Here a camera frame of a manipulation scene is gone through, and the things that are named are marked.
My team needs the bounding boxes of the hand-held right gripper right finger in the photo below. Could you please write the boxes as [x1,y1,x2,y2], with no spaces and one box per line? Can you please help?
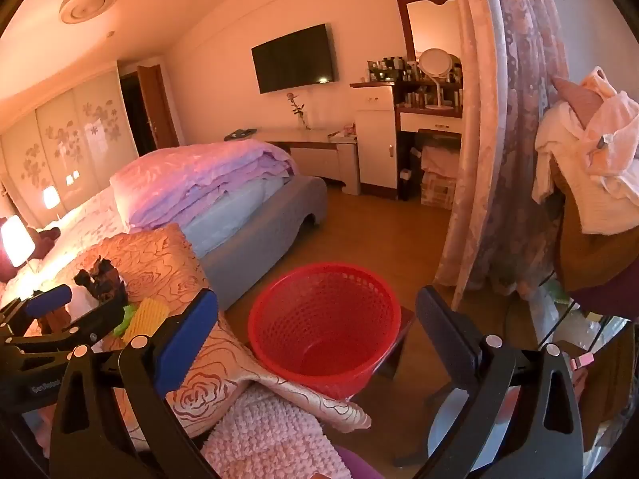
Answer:
[414,284,586,479]

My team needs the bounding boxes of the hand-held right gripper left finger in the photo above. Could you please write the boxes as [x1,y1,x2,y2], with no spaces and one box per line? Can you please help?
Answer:
[49,288,220,479]

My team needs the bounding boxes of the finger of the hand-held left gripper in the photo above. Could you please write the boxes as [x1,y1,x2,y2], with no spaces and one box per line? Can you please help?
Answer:
[0,283,73,333]
[5,292,128,358]

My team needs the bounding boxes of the white tissue paper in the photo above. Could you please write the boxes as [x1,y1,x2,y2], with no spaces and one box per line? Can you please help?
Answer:
[69,287,107,316]

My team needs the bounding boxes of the yellow corrugated sponge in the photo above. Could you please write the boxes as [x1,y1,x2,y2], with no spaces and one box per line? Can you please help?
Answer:
[122,298,171,342]

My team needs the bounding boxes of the red plastic mesh basket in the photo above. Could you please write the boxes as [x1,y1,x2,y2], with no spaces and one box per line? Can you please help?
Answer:
[248,262,401,400]

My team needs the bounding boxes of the dark brown plush toy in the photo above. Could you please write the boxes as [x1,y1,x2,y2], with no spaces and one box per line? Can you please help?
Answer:
[25,227,62,260]

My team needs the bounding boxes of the rose-patterned blanket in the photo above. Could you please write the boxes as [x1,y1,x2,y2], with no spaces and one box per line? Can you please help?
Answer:
[37,224,373,432]

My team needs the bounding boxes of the white table lamp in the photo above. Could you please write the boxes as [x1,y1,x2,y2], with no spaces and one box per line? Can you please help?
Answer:
[0,214,37,269]

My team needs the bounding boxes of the grey bed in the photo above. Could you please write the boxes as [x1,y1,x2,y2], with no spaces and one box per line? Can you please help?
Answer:
[0,140,329,310]

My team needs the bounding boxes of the light blue folded quilt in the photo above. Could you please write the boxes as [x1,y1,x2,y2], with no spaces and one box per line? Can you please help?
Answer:
[180,177,293,257]

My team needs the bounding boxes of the pink knit cloth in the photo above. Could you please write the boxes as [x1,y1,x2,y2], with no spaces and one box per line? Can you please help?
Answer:
[200,382,353,479]

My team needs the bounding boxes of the black metal rack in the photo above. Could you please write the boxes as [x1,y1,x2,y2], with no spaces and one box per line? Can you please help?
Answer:
[546,272,639,355]

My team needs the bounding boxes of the stacked storage boxes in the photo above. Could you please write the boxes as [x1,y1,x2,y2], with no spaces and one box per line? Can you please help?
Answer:
[419,150,457,208]

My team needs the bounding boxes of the purple folded quilt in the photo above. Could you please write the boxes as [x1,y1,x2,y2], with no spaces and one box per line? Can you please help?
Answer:
[110,140,299,228]

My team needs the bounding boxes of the floral sliding-door wardrobe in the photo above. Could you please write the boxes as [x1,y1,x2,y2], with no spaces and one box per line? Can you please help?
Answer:
[0,60,141,215]

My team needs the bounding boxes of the floral curtain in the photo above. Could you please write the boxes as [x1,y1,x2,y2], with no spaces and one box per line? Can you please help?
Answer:
[432,0,570,310]

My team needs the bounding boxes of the white cabinet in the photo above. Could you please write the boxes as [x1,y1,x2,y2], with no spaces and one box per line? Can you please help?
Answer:
[349,82,400,188]

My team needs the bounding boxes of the low white desk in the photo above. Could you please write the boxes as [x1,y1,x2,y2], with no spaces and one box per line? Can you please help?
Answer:
[224,127,361,196]

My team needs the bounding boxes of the white garment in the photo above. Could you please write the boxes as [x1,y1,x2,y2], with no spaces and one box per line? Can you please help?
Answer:
[532,67,639,235]

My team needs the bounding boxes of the brown wooden door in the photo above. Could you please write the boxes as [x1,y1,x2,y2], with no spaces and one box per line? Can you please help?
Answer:
[137,64,181,149]

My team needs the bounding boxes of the rose in vase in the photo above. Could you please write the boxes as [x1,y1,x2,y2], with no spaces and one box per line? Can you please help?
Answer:
[286,91,308,131]

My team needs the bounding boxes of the round white makeup mirror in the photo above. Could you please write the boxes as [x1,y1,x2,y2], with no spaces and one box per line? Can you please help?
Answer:
[418,49,452,111]

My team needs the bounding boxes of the pink garment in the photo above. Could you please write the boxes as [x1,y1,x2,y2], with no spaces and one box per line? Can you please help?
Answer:
[552,76,605,125]

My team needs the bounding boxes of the row of cosmetic bottles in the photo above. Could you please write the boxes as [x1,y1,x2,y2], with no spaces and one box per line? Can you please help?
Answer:
[367,55,462,108]

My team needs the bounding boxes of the round ceiling lamp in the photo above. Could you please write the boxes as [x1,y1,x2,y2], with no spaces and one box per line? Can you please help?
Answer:
[59,0,127,25]

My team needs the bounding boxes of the black wall television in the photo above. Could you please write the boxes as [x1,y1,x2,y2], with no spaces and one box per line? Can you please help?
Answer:
[250,23,335,95]

